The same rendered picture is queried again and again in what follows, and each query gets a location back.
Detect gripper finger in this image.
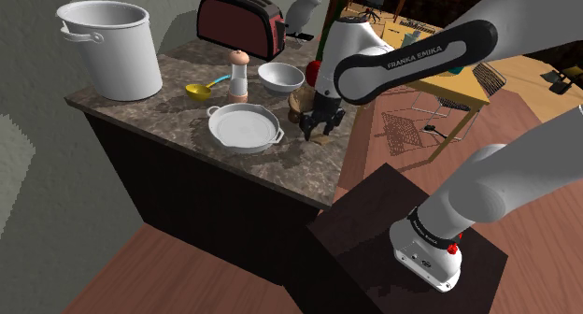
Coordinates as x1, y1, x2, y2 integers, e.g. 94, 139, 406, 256
298, 112, 323, 142
320, 109, 348, 137

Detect brown wooden bowl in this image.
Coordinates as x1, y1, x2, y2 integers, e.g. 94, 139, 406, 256
287, 86, 318, 124

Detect red apple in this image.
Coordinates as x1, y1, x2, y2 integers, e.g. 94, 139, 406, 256
304, 60, 322, 88

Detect white bowl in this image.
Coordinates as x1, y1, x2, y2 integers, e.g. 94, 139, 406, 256
257, 61, 306, 96

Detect pink and white pepper mill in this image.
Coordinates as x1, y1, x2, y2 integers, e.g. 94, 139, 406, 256
227, 49, 251, 105

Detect grey owl figure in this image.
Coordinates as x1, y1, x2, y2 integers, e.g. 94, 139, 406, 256
283, 0, 322, 42

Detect yellow wooden table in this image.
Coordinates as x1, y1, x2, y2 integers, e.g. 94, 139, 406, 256
381, 18, 491, 163

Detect dark robot stand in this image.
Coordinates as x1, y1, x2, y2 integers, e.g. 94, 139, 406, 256
283, 162, 509, 314

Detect dark red toaster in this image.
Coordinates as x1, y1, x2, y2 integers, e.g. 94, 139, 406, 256
195, 0, 288, 64

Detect dark kitchen cabinet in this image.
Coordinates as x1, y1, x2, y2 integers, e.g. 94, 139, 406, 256
81, 111, 333, 288

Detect large white pot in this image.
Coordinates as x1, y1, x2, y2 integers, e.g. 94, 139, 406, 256
55, 0, 164, 103

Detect white two-handled pan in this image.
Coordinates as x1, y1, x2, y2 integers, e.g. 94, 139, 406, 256
206, 102, 286, 155

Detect yellow ladle with blue handle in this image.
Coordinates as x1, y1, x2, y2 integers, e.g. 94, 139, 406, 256
184, 74, 232, 103

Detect black wire chair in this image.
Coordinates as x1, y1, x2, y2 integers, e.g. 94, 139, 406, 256
471, 61, 508, 99

